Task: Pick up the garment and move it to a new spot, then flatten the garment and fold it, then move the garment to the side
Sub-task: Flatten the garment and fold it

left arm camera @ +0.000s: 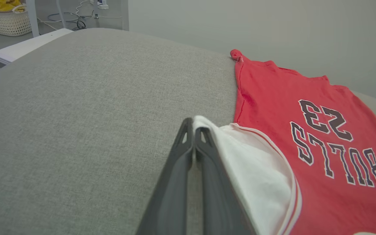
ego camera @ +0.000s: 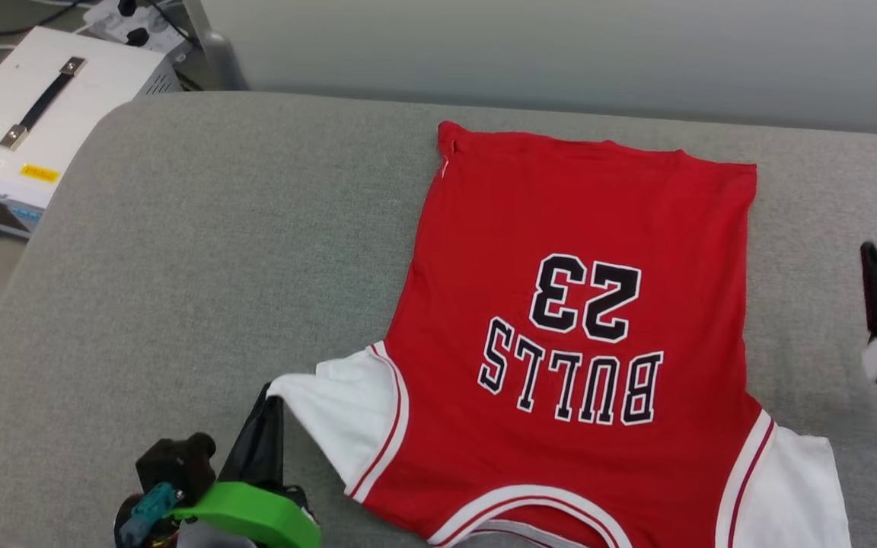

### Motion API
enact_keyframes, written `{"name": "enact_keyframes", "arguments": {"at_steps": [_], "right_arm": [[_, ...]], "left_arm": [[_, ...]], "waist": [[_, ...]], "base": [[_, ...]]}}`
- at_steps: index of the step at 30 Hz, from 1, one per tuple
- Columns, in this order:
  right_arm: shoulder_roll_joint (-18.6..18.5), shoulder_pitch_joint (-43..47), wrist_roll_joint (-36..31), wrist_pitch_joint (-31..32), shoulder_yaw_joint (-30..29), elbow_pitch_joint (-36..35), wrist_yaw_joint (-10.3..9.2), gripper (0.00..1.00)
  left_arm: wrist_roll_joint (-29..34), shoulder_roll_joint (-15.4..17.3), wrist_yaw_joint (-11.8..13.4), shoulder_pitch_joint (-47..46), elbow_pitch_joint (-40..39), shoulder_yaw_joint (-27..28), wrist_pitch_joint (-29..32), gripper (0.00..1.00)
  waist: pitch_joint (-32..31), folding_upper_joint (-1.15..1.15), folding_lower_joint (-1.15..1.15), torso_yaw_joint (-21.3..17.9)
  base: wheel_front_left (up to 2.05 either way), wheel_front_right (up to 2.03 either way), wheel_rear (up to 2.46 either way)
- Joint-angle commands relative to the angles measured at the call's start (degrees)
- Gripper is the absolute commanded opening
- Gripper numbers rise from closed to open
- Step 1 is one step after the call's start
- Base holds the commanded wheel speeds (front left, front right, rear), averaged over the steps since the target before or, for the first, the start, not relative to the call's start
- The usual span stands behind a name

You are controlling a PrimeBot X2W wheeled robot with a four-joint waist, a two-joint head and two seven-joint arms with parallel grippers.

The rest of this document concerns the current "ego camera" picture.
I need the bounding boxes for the white equipment box black handle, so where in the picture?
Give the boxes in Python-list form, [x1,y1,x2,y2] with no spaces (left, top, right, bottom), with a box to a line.
[0,26,182,241]

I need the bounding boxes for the red white basketball jersey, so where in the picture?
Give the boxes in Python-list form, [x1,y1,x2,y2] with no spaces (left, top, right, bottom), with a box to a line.
[266,120,855,548]

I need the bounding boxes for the grey metal partition foot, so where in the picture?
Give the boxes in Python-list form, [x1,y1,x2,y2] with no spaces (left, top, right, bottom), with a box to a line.
[199,29,247,92]

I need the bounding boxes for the white partition panel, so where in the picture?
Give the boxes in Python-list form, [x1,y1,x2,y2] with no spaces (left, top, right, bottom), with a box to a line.
[180,0,877,139]

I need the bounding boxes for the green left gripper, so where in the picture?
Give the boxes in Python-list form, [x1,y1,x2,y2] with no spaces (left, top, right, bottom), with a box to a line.
[172,383,323,548]

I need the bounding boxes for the left black cable teal plug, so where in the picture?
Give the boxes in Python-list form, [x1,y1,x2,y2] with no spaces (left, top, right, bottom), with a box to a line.
[117,483,183,548]

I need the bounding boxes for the white power strip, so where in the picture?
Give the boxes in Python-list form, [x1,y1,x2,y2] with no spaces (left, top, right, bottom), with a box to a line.
[81,0,197,56]

